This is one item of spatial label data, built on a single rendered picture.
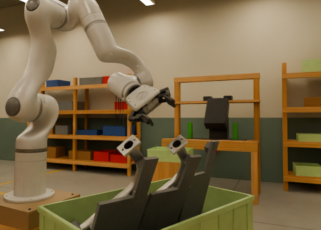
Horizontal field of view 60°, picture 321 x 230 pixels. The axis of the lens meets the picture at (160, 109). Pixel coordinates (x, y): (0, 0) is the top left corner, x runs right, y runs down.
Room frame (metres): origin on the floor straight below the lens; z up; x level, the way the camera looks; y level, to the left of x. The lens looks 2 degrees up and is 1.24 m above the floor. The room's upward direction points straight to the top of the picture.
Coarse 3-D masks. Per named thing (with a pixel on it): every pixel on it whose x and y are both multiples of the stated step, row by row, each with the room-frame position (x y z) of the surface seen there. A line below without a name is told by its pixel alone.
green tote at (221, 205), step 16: (112, 192) 1.07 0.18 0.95; (208, 192) 1.15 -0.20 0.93; (224, 192) 1.09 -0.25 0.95; (240, 192) 1.05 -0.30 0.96; (48, 208) 0.90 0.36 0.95; (64, 208) 0.94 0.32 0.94; (80, 208) 0.98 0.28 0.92; (208, 208) 1.15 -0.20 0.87; (224, 208) 0.88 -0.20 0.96; (240, 208) 0.95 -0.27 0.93; (48, 224) 0.84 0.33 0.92; (64, 224) 0.75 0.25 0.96; (80, 224) 0.98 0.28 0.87; (176, 224) 0.74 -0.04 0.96; (192, 224) 0.77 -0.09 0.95; (208, 224) 0.83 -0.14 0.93; (224, 224) 0.89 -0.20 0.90; (240, 224) 0.95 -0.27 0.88
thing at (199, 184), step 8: (208, 144) 1.02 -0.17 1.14; (216, 144) 1.02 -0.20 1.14; (208, 152) 1.00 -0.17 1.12; (208, 160) 1.01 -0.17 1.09; (208, 168) 1.02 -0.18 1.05; (200, 176) 0.99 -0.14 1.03; (208, 176) 1.04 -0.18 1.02; (192, 184) 0.96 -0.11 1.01; (200, 184) 1.01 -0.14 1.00; (208, 184) 1.06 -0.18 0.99; (192, 192) 0.98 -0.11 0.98; (200, 192) 1.03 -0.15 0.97; (192, 200) 1.00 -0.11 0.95; (200, 200) 1.04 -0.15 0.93; (184, 208) 0.97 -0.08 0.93; (192, 208) 1.01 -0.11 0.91; (200, 208) 1.06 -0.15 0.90; (184, 216) 0.98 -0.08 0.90; (192, 216) 1.03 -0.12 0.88
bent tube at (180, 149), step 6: (180, 138) 0.82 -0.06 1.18; (168, 144) 0.82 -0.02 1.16; (174, 144) 0.83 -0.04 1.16; (180, 144) 0.84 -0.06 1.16; (174, 150) 0.80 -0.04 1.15; (180, 150) 0.81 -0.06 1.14; (180, 156) 0.84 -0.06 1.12; (180, 168) 0.89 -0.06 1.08; (180, 174) 0.89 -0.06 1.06; (174, 180) 0.89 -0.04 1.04; (162, 186) 0.89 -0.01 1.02; (168, 186) 0.89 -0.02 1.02; (174, 186) 0.89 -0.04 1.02
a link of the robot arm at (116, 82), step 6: (108, 78) 1.05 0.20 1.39; (114, 78) 1.02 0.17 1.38; (120, 78) 1.00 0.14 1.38; (126, 78) 1.00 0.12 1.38; (132, 78) 1.01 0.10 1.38; (138, 78) 1.02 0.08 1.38; (108, 84) 1.04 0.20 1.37; (114, 84) 1.01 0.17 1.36; (120, 84) 0.98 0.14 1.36; (126, 84) 0.96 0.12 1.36; (114, 90) 1.01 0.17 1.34; (120, 90) 0.97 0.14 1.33; (120, 96) 0.98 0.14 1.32
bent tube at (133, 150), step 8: (120, 144) 0.72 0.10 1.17; (128, 144) 0.73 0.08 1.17; (136, 144) 0.70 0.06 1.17; (120, 152) 0.71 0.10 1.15; (128, 152) 0.70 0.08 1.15; (136, 152) 0.72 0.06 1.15; (136, 160) 0.74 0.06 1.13; (136, 176) 0.78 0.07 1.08; (120, 192) 0.79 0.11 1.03; (128, 192) 0.78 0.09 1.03; (88, 224) 0.74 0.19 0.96
